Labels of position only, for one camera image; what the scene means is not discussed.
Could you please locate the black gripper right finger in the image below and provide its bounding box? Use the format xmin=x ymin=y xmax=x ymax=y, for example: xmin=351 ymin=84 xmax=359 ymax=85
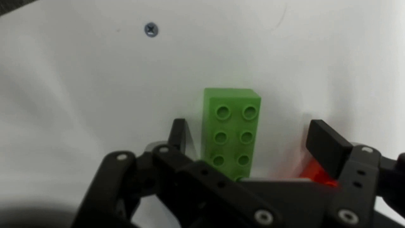
xmin=305 ymin=118 xmax=405 ymax=228

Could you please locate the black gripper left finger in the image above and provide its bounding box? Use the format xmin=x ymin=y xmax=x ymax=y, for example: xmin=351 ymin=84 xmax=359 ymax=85
xmin=71 ymin=118 xmax=281 ymax=228

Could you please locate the red toy brick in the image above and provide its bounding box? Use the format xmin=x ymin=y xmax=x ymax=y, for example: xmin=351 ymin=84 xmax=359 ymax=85
xmin=296 ymin=150 xmax=340 ymax=189

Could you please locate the green toy brick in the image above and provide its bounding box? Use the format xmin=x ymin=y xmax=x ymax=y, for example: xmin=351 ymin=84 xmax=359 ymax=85
xmin=200 ymin=87 xmax=263 ymax=183

